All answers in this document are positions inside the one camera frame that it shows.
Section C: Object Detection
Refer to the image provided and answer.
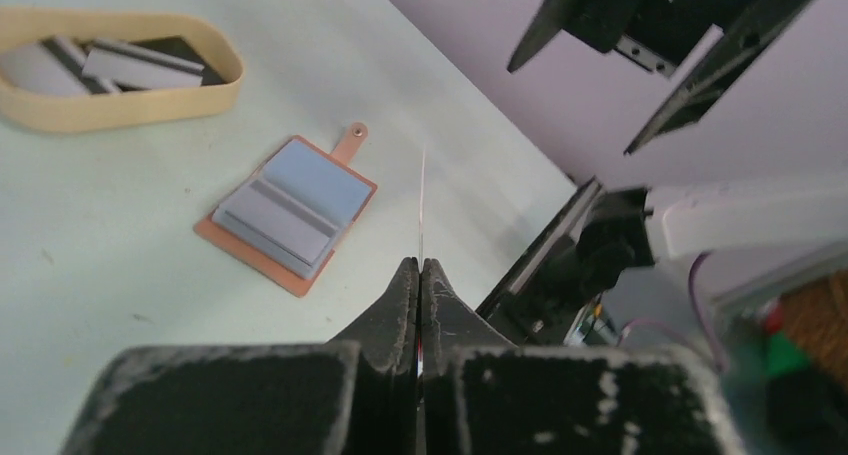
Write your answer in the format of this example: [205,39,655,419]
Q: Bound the white card black stripe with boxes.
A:
[417,147,427,272]

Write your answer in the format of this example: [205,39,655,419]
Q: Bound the beige oval card tray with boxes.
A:
[1,6,245,134]

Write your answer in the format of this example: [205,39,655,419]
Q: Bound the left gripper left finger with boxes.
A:
[62,258,420,454]

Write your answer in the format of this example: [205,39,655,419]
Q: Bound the white striped card in tray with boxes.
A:
[1,36,123,97]

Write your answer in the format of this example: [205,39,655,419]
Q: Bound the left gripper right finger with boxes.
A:
[420,259,746,454]

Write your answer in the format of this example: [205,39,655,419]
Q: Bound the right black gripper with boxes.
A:
[507,0,814,155]

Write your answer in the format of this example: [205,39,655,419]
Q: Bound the white striped card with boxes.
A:
[82,38,206,90]
[1,36,123,97]

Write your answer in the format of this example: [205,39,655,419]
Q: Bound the brown leather card holder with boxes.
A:
[194,122,378,297]

